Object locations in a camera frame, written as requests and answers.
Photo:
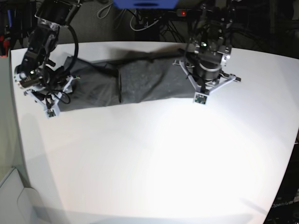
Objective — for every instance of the blue plastic box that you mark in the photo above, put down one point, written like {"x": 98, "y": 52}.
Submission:
{"x": 145, "y": 4}

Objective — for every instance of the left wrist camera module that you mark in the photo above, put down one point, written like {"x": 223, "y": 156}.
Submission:
{"x": 200, "y": 98}

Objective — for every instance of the black power strip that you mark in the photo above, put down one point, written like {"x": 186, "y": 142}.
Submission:
{"x": 192, "y": 14}

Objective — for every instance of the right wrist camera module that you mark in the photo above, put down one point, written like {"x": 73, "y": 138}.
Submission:
{"x": 50, "y": 113}

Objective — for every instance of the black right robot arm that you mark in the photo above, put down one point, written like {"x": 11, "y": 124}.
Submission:
{"x": 35, "y": 75}

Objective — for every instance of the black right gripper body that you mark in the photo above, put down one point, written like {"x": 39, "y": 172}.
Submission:
{"x": 49, "y": 99}

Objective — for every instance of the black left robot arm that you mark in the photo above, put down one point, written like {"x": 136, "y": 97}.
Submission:
{"x": 209, "y": 47}

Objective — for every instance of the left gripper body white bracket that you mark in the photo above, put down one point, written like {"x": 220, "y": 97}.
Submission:
{"x": 205, "y": 77}

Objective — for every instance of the red black clamp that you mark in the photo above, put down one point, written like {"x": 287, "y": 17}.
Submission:
{"x": 4, "y": 45}

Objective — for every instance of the dark grey t-shirt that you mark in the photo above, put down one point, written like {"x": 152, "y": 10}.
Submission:
{"x": 138, "y": 77}

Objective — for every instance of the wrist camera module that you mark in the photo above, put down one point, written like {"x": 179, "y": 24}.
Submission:
{"x": 200, "y": 98}
{"x": 50, "y": 113}

